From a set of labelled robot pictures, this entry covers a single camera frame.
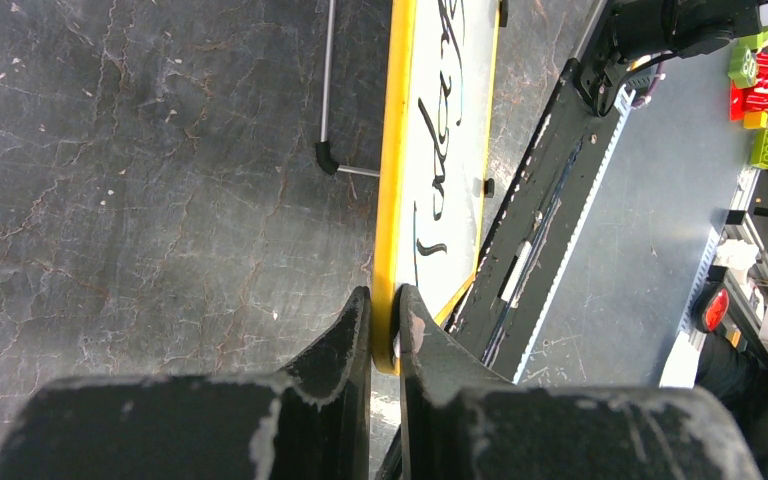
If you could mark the red emergency stop button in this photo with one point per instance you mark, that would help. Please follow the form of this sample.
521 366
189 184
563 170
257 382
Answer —
710 306

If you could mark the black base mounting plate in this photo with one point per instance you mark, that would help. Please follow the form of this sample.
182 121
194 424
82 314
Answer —
481 320

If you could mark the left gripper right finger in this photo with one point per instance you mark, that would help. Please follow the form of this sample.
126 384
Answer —
463 421

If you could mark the red round toy piece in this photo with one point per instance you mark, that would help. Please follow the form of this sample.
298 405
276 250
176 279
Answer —
745 98

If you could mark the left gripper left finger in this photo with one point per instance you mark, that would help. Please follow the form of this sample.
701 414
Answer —
308 419

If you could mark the yellow framed whiteboard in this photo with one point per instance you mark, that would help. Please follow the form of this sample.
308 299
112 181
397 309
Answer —
432 177

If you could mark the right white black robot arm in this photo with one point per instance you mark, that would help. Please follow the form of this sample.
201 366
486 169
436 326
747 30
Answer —
635 35

